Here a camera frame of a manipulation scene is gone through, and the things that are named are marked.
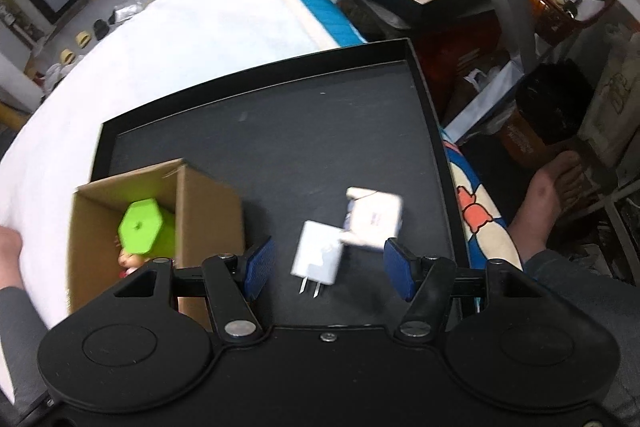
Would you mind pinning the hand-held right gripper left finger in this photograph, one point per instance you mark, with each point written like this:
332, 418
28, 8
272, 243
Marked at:
260, 267

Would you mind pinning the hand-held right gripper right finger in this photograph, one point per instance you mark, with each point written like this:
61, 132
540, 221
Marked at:
399, 269

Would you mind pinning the white and grey power adapter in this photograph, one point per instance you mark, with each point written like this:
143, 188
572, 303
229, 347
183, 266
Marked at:
375, 217

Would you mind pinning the white plug charger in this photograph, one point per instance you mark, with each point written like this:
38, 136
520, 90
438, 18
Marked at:
319, 252

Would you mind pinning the brown cardboard box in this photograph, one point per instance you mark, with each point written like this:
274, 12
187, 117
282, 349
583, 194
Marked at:
205, 207

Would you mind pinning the green hexagonal frog-print box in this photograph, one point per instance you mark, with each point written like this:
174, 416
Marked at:
147, 227

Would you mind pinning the black shallow tray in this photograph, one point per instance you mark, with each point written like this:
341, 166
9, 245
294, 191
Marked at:
310, 132

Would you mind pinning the cartoon printed blanket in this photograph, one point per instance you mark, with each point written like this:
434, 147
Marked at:
480, 207

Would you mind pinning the orange paper bag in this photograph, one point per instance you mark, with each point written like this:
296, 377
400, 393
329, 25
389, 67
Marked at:
520, 137

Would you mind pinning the large orange box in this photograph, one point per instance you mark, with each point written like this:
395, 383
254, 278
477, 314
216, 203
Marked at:
460, 57

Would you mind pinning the white bed sheet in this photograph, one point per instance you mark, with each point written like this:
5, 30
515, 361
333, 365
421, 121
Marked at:
150, 57

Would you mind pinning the person's left leg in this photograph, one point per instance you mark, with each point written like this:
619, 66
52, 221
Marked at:
15, 307

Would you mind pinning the white printed bag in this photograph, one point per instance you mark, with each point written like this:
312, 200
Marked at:
615, 107

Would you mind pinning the yellow slipper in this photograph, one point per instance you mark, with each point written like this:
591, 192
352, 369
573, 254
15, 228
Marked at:
67, 57
83, 41

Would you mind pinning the black slipper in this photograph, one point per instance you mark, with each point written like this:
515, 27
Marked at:
101, 29

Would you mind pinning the clear plastic bag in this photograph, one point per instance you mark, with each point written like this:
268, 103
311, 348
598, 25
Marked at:
132, 7

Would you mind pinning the gold metal rack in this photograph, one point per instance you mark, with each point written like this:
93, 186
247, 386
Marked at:
11, 114

